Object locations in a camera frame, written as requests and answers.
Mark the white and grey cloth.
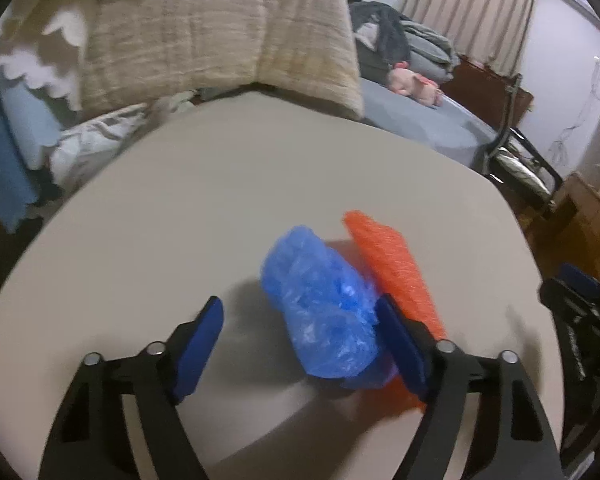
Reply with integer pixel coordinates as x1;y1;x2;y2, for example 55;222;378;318
50;92;201;187

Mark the dangling wall cable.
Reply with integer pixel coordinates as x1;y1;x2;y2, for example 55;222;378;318
550;40;600;161

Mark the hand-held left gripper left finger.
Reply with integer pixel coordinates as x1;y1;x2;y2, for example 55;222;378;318
39;296;226;480

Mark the black chair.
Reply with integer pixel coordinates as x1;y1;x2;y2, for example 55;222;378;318
485;127;564;221

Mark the bed with grey sheet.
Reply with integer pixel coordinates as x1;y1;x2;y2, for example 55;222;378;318
357;77;498;166

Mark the brown and white scalloped blanket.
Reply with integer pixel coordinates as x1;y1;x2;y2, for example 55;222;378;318
0;0;106;111

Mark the folded grey quilt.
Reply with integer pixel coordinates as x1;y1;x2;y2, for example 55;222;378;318
402;20;461;83

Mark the beige woven blanket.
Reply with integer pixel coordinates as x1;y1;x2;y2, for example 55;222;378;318
82;0;365;121

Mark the white chair cushion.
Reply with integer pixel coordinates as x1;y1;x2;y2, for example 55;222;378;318
495;147;551;196

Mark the denim jacket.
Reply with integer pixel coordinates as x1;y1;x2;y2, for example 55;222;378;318
350;1;411;68

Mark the grey metal stand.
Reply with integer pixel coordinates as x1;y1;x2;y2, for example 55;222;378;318
482;74;524;171

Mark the pink plush toy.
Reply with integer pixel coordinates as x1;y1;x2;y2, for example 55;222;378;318
386;60;443;108

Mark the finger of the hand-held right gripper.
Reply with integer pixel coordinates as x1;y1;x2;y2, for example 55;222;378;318
539;262;600;312

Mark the narrow beige curtain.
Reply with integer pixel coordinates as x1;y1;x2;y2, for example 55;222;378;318
400;0;541;78

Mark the dark wooden headboard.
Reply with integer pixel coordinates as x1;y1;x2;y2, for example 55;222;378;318
447;55;535;126

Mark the blue plastic bag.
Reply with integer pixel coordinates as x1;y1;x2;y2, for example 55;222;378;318
260;225;398;391

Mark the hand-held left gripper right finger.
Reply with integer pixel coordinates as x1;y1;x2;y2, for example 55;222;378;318
374;294;566;480

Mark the orange foam net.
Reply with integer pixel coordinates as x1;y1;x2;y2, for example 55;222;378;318
342;210;448;413

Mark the blue cloth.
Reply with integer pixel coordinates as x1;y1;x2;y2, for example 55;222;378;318
0;55;38;233

